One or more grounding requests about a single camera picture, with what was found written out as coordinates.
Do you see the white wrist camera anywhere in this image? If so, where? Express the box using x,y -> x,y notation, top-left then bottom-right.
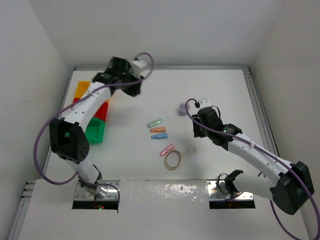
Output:
130,59 -> 149,78
198,98 -> 212,109

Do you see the red plastic bin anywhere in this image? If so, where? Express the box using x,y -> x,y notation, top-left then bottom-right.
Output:
72,100 -> 109,122

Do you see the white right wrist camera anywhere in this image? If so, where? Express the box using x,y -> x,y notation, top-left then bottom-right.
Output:
198,98 -> 212,109

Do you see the metal base plate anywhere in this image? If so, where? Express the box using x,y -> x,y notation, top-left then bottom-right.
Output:
74,180 -> 121,201
207,179 -> 255,201

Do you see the green plastic bin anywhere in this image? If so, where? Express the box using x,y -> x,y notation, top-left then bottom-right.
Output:
62,117 -> 106,145

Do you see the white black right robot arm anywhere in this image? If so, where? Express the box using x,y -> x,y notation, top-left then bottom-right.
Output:
192,101 -> 315,215

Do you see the yellow plastic bin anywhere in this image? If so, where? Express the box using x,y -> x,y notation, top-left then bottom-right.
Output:
73,80 -> 111,103

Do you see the beige masking tape roll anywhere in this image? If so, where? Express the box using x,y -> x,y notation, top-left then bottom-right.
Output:
164,149 -> 182,171

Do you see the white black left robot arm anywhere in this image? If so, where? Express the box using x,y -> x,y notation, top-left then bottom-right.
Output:
49,57 -> 148,199

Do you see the orange correction tape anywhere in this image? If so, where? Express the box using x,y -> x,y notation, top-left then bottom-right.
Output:
149,127 -> 167,133

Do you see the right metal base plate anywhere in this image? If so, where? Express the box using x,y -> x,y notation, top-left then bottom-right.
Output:
207,179 -> 255,201

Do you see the pink correction tape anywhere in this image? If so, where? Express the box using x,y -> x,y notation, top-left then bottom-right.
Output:
159,143 -> 175,157

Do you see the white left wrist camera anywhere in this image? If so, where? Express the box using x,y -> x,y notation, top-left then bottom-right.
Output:
130,59 -> 149,78

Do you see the blue correction tape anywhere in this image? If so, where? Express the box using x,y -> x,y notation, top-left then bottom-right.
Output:
150,132 -> 168,140

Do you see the clear jar of paper clips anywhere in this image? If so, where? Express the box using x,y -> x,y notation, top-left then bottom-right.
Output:
177,102 -> 190,117

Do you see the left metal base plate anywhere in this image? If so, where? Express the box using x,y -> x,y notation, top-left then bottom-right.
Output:
74,180 -> 121,201

